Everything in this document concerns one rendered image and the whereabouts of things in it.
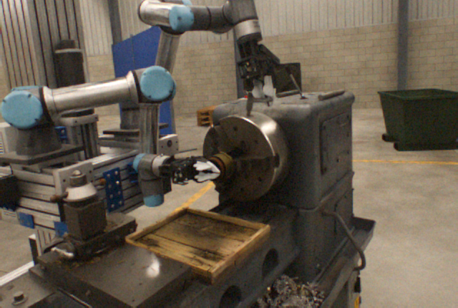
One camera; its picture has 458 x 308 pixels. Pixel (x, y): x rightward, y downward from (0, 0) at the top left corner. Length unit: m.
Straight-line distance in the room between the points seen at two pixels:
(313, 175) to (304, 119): 0.21
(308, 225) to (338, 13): 10.22
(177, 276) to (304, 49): 10.72
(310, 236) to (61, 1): 1.40
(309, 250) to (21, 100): 1.12
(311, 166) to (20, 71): 1.25
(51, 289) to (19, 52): 1.01
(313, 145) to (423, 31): 10.12
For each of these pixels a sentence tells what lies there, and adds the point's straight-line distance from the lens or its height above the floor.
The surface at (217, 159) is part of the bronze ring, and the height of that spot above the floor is 1.11.
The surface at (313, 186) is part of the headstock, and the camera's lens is 1.33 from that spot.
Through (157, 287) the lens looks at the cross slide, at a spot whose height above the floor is 0.97.
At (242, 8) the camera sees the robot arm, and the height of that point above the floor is 1.57.
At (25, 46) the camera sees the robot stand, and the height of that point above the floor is 1.55.
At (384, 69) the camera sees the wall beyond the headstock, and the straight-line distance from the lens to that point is 11.18.
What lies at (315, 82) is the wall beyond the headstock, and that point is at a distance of 11.27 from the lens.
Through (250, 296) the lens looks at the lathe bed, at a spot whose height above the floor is 0.71.
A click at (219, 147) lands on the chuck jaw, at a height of 1.14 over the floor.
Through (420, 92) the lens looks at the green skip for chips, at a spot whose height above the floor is 0.79.
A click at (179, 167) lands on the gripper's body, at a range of 1.12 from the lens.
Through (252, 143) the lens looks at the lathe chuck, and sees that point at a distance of 1.19.
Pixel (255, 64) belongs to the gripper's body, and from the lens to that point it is 1.01.
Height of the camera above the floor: 1.39
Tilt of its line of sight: 11 degrees down
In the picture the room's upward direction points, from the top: 4 degrees counter-clockwise
